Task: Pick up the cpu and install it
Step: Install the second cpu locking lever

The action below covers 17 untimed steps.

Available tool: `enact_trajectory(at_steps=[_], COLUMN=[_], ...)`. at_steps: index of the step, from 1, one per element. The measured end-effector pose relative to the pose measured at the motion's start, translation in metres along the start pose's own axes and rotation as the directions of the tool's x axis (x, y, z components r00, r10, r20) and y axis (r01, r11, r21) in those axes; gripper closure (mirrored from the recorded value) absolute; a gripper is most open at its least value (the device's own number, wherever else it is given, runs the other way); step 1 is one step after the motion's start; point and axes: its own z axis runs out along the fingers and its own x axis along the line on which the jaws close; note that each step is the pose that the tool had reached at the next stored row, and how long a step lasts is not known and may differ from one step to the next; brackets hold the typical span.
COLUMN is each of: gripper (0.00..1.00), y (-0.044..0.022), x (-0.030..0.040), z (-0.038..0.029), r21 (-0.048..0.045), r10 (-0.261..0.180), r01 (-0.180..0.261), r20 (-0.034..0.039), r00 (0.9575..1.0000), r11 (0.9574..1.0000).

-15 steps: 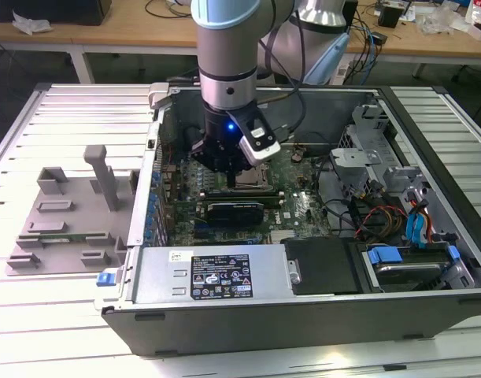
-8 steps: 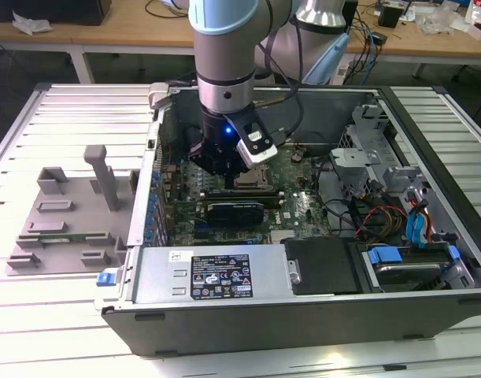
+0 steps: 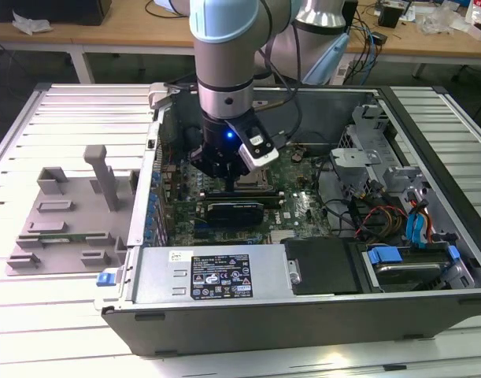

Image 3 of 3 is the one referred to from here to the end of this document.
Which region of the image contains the green RAM stick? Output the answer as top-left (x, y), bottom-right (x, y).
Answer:
top-left (39, 233), bottom-right (108, 243)

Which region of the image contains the red wire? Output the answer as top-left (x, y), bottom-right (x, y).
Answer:
top-left (369, 203), bottom-right (409, 217)

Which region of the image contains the black PC case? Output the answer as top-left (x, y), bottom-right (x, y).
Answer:
top-left (94, 81), bottom-right (481, 358)

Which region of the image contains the wooden desk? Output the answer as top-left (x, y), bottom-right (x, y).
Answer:
top-left (0, 0), bottom-right (481, 84)

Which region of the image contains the black RAM slot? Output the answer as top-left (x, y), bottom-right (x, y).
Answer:
top-left (200, 200), bottom-right (283, 208)
top-left (200, 196), bottom-right (283, 203)
top-left (200, 187), bottom-right (283, 194)
top-left (200, 192), bottom-right (283, 198)

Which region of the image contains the white red plastic bag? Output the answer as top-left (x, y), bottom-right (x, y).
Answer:
top-left (463, 0), bottom-right (481, 41)

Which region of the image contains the grey parts rack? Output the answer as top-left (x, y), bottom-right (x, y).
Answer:
top-left (4, 144), bottom-right (141, 279)

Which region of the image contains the black camera cable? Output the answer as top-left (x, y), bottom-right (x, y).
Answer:
top-left (259, 0), bottom-right (304, 147)

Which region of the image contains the blue case latch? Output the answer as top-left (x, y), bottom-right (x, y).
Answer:
top-left (96, 270), bottom-right (118, 287)

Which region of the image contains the black square device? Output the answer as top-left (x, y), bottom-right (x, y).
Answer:
top-left (377, 2), bottom-right (403, 28)

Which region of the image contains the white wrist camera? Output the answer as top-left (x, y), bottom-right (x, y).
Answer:
top-left (226, 116), bottom-right (281, 172)

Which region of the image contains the green motherboard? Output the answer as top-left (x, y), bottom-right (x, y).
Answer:
top-left (155, 142), bottom-right (335, 248)

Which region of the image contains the silver CPU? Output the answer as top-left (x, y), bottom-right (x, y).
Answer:
top-left (235, 172), bottom-right (263, 186)

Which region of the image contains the large black box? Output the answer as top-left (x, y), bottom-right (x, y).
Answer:
top-left (0, 0), bottom-right (112, 25)

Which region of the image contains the silver metal drive cage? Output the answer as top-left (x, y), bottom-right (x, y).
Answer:
top-left (328, 98), bottom-right (430, 206)

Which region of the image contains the black graphics card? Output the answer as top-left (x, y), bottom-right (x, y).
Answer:
top-left (205, 200), bottom-right (265, 228)

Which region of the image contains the blue data wire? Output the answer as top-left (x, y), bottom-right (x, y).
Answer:
top-left (405, 212), bottom-right (420, 249)
top-left (417, 206), bottom-right (434, 247)

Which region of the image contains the white crumpled wrap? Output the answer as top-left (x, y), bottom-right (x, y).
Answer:
top-left (10, 10), bottom-right (53, 37)

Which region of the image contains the CPU socket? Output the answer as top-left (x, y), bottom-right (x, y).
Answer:
top-left (231, 169), bottom-right (273, 192)

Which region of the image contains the clear plastic wrap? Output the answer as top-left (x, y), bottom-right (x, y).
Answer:
top-left (419, 6), bottom-right (468, 35)

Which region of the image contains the grey case corner bracket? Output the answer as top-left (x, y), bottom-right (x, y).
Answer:
top-left (148, 81), bottom-right (174, 113)

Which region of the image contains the yellow power wire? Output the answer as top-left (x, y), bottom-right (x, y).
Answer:
top-left (381, 213), bottom-right (405, 237)

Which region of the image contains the hard disk blue carrier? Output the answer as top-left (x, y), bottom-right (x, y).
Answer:
top-left (361, 243), bottom-right (461, 295)

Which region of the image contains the silver power supply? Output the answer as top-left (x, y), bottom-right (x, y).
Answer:
top-left (131, 243), bottom-right (294, 304)

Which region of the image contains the black drive bay cover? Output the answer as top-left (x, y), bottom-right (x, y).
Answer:
top-left (283, 237), bottom-right (361, 296)

